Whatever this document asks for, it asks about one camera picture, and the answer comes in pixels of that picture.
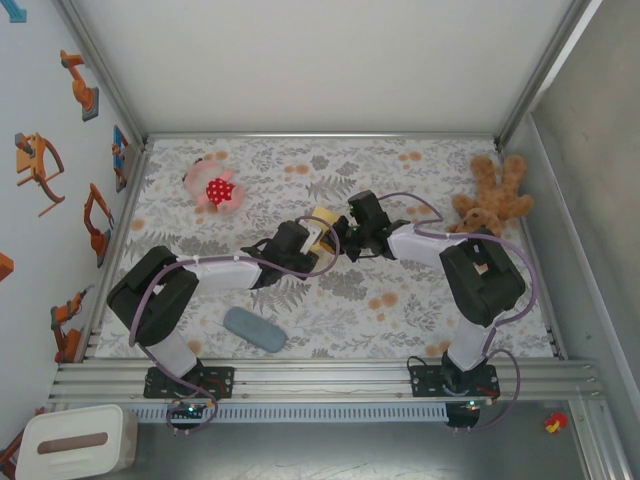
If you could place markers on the yellow cloth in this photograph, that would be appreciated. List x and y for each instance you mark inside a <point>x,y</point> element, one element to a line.
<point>325,215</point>

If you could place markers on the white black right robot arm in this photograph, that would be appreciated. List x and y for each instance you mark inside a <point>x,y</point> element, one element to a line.
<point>480,285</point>

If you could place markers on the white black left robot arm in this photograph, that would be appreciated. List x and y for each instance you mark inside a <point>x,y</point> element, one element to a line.
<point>225,275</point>

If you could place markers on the floral patterned tablecloth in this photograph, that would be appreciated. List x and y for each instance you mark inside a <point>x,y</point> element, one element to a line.
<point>350,325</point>

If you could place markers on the blue-grey glasses case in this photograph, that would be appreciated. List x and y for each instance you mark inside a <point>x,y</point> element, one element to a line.
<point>255,330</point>

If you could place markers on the pink plush toy red dress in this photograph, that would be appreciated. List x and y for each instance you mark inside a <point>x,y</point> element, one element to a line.
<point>215,187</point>

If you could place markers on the brown teddy bear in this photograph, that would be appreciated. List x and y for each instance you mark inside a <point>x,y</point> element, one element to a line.
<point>500,195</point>

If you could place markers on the small red yellow toy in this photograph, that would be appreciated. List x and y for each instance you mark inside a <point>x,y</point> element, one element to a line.
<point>555,424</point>

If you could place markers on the white tissue box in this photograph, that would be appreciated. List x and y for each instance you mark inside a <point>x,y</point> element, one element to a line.
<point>75,445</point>

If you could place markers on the aluminium back rail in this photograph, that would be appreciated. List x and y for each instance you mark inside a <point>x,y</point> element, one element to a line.
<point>320,135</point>

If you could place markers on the aluminium front rail beam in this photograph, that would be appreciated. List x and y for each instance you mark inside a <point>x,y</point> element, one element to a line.
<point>320,385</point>

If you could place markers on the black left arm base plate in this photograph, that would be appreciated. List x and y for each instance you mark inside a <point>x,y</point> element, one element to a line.
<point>222,382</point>

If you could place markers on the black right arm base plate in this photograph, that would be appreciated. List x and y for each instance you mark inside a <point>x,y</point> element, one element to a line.
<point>425,382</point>

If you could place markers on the aluminium side rail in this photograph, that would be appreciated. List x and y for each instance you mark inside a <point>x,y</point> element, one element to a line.
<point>131,195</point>
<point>544,300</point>

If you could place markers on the aluminium frame post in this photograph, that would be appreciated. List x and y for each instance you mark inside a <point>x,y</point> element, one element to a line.
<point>102,70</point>
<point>547,65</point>

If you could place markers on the blue wall sticker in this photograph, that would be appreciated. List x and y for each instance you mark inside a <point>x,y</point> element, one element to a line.
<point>15,11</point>

